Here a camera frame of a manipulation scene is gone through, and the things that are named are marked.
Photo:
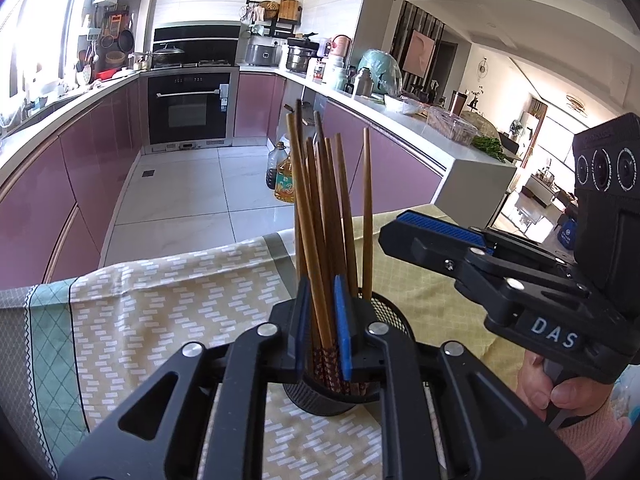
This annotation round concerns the steel cooking pot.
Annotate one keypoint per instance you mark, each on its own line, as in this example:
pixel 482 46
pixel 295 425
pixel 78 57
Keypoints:
pixel 300 57

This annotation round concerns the silver rice cooker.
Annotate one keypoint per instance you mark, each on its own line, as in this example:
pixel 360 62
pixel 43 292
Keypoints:
pixel 262 55

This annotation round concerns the pink kettle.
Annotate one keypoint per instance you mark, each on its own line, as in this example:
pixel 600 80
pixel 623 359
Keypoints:
pixel 342 46

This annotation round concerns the red basin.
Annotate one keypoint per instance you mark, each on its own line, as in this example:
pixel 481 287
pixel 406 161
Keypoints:
pixel 107 74

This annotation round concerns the patterned beige teal tablecloth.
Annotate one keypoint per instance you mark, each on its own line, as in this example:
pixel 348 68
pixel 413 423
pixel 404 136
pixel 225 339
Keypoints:
pixel 150 310

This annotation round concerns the black wall rack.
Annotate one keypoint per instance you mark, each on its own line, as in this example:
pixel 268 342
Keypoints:
pixel 265 25

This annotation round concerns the clear plastic container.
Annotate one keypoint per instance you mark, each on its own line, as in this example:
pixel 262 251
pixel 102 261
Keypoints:
pixel 452 127

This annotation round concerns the built-in black oven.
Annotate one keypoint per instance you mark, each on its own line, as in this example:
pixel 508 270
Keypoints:
pixel 190 110

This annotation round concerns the black range hood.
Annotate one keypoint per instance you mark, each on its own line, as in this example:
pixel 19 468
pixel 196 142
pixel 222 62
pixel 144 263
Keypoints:
pixel 195 37

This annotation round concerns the person's right hand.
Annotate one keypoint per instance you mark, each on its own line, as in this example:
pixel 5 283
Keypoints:
pixel 532 380

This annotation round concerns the steel thermos flask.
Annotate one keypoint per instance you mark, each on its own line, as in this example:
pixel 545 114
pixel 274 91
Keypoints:
pixel 363 84

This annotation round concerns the yellow cooking oil bottle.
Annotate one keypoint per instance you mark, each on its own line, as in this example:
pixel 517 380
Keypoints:
pixel 285 185

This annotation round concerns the kitchen window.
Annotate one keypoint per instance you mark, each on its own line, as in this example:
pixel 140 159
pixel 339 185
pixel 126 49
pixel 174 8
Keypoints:
pixel 40 35

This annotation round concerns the white kitchen counter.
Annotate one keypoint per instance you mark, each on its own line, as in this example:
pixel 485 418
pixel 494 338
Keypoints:
pixel 480 185

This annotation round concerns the bunch of wooden chopsticks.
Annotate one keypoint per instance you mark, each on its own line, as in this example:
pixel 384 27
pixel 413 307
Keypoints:
pixel 367 210

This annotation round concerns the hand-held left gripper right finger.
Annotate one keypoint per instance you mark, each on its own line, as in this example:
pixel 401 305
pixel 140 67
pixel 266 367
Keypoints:
pixel 342 330

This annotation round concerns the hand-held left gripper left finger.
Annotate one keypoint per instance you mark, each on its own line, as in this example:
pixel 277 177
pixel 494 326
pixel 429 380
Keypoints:
pixel 302 330

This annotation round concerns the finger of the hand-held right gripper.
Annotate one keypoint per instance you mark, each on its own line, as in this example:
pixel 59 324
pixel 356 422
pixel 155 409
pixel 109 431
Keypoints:
pixel 425 250
pixel 440 227

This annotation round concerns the dark liquid plastic bottle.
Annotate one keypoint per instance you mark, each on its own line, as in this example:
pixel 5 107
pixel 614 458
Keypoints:
pixel 274 170

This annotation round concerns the white bowl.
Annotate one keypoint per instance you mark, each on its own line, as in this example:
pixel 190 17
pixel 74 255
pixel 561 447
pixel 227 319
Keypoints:
pixel 402 105

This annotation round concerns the green leafy vegetables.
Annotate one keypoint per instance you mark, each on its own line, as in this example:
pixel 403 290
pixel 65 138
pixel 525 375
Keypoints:
pixel 487 145

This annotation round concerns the hanging kitchen utensils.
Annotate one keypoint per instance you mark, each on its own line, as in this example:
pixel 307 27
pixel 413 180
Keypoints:
pixel 112 45

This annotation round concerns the brown tumbler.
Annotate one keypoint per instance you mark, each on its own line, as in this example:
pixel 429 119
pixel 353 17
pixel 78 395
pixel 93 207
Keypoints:
pixel 460 103

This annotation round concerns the black wok with lid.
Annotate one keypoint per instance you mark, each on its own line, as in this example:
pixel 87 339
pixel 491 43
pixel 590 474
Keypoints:
pixel 167 56

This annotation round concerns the wooden cutting board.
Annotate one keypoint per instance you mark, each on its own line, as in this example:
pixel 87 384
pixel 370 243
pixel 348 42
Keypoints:
pixel 288 9

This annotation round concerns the blue bag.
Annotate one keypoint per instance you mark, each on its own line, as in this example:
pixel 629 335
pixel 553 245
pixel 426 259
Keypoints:
pixel 566 235

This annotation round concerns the black mesh utensil holder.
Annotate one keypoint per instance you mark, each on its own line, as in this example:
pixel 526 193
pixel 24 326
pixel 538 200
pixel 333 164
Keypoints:
pixel 320 400

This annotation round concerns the pink base cabinets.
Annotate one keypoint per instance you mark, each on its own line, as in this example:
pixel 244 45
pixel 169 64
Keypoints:
pixel 75 185

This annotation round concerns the round ceiling lamp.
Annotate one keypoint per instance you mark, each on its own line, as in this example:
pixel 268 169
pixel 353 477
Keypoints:
pixel 577 103

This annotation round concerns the framed wall picture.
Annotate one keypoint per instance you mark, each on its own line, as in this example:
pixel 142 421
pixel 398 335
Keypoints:
pixel 420 52

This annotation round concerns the light wooden chopstick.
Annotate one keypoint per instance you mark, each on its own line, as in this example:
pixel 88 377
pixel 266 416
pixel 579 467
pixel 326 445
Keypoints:
pixel 308 240
pixel 320 240

